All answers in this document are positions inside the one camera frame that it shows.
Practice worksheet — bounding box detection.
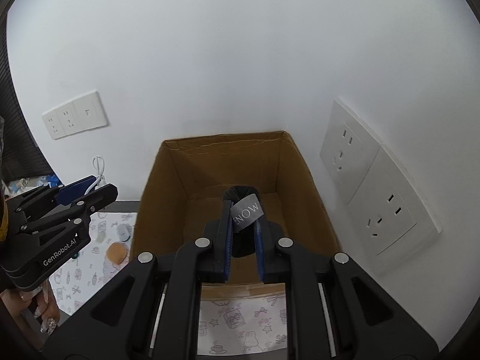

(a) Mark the side wall white socket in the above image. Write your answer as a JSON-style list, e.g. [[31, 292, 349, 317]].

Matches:
[[320, 100, 442, 274]]

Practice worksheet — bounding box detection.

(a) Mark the grey white eyelash curler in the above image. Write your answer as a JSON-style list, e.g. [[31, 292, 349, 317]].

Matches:
[[116, 223, 133, 242]]

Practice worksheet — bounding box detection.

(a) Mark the triple white wall socket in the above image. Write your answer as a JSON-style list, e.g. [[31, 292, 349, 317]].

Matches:
[[42, 91, 108, 140]]

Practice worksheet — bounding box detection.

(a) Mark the white USB cable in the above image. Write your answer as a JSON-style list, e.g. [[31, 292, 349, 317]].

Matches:
[[84, 155, 107, 196]]

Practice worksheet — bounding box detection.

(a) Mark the pink patterned desk mat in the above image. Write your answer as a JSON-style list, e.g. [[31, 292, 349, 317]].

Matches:
[[48, 211, 290, 357]]

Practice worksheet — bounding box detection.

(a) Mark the brown cardboard box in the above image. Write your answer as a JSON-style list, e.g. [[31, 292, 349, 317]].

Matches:
[[128, 130, 343, 302]]

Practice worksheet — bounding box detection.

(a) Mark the orange makeup sponge puff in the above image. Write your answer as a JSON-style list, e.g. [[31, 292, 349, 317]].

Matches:
[[106, 242, 128, 265]]

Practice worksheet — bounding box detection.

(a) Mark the left hand with nail art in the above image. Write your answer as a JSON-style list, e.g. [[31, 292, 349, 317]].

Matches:
[[1, 280, 60, 336]]

